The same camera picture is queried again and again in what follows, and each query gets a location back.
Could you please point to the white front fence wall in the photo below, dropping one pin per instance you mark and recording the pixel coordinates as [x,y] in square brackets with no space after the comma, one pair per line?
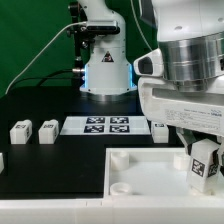
[195,210]

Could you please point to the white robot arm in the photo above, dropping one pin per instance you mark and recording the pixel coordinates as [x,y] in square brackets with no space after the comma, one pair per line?
[181,82]

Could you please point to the white sheet with tags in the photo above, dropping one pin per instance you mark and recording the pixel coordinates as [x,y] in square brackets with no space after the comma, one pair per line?
[105,125]

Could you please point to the white left fence piece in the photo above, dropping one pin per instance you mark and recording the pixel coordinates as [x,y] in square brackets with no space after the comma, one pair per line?
[1,163]

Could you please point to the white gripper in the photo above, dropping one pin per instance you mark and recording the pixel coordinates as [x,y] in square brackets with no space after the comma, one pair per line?
[198,111]

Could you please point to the white square tabletop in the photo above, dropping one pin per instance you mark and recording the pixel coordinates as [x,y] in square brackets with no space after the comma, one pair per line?
[147,172]

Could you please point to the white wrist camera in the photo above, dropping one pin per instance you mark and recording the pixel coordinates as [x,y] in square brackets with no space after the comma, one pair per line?
[150,64]

